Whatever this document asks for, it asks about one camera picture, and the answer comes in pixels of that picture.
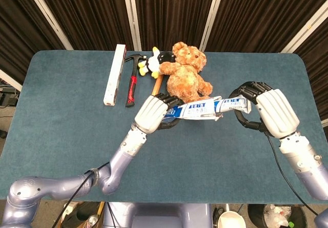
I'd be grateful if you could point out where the dark brown pleated curtain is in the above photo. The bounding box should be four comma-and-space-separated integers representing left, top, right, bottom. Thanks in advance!
0, 0, 66, 86
133, 0, 219, 53
294, 15, 328, 121
33, 0, 135, 52
204, 0, 328, 54

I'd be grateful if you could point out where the blue white toothpaste box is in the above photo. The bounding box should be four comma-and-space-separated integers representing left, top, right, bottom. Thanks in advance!
163, 95, 227, 123

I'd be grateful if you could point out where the red black claw hammer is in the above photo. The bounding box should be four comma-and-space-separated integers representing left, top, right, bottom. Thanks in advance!
125, 54, 148, 109

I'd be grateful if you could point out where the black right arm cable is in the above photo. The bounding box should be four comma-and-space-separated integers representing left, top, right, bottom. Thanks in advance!
264, 131, 319, 216

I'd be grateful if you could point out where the brown teddy bear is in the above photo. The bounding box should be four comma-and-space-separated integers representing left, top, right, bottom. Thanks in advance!
158, 41, 214, 103

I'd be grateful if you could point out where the black white penguin plush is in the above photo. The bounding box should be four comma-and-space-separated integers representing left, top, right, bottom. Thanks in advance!
137, 46, 176, 80

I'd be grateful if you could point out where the wooden handle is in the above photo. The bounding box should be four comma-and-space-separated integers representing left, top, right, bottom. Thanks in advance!
151, 74, 165, 97

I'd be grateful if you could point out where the blue white toothpaste tube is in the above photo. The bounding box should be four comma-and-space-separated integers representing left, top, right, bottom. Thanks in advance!
217, 97, 253, 115

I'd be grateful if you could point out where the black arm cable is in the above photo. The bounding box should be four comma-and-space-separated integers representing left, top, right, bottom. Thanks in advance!
50, 161, 111, 228
264, 131, 319, 216

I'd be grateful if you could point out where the black trash bin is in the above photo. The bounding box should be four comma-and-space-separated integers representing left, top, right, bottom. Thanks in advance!
247, 203, 308, 228

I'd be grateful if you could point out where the blue felt table cover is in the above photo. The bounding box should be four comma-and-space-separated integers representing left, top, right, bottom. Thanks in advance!
0, 49, 328, 205

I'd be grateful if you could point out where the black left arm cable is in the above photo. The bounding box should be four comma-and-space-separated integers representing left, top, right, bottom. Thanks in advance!
50, 161, 111, 228

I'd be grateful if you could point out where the long white cookie-print box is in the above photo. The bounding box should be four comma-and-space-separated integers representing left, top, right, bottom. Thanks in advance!
102, 44, 128, 107

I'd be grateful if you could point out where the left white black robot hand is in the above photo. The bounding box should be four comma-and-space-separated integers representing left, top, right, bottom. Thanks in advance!
134, 92, 186, 134

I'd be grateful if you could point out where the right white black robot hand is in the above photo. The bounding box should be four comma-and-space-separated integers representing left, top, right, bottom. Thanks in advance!
228, 81, 301, 139

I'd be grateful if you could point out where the lavender robot base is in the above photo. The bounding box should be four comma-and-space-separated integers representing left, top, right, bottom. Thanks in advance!
102, 202, 214, 228

